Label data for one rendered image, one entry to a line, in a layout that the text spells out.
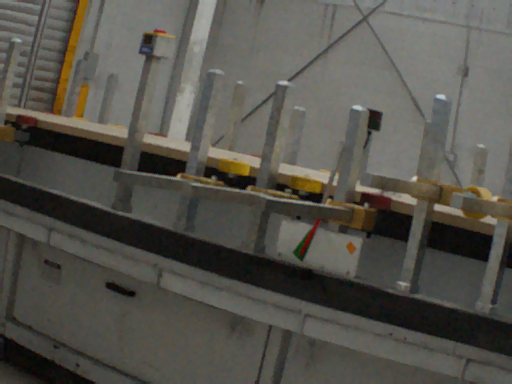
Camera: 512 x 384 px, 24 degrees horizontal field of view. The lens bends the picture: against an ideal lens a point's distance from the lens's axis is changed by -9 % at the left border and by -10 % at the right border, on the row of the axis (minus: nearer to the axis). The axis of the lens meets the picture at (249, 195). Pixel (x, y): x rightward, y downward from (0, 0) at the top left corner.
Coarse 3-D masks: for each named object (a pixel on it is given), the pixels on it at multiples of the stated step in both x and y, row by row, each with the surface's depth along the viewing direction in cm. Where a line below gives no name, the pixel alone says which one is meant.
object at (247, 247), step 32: (0, 192) 399; (32, 192) 386; (96, 224) 363; (128, 224) 354; (160, 224) 349; (192, 224) 344; (192, 256) 337; (224, 256) 329; (288, 288) 314; (320, 288) 308; (352, 288) 301; (384, 288) 296; (416, 288) 294; (384, 320) 294; (416, 320) 287; (448, 320) 281; (480, 320) 275
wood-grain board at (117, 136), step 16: (16, 112) 455; (32, 112) 503; (48, 128) 413; (64, 128) 406; (80, 128) 401; (96, 128) 431; (112, 128) 481; (112, 144) 389; (144, 144) 379; (160, 144) 386; (176, 144) 422; (208, 160) 361; (240, 160) 381; (256, 160) 417; (256, 176) 349; (288, 176) 342; (320, 176) 385; (336, 176) 421; (320, 192) 334; (400, 208) 316; (448, 208) 344; (464, 224) 302; (480, 224) 299
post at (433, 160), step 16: (432, 112) 293; (448, 112) 292; (432, 128) 292; (448, 128) 293; (432, 144) 292; (432, 160) 292; (432, 176) 291; (416, 208) 294; (432, 208) 294; (416, 224) 293; (416, 240) 293; (416, 256) 292; (416, 272) 294
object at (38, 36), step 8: (48, 0) 575; (48, 8) 576; (40, 16) 576; (48, 16) 577; (40, 24) 575; (40, 32) 576; (40, 40) 577; (32, 48) 577; (32, 56) 576; (32, 64) 576; (32, 72) 578; (24, 80) 578; (32, 80) 579; (24, 88) 577; (24, 96) 577; (24, 104) 579
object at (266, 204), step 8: (256, 200) 284; (264, 200) 283; (272, 200) 284; (280, 200) 286; (288, 200) 289; (256, 208) 284; (264, 208) 283; (272, 208) 284; (280, 208) 286; (288, 208) 288; (296, 208) 290; (304, 208) 292; (312, 208) 294; (320, 208) 296; (328, 208) 298; (336, 208) 301; (344, 208) 303; (304, 216) 293; (312, 216) 295; (320, 216) 297; (328, 216) 299; (336, 216) 301; (344, 216) 303; (376, 216) 313; (376, 224) 313
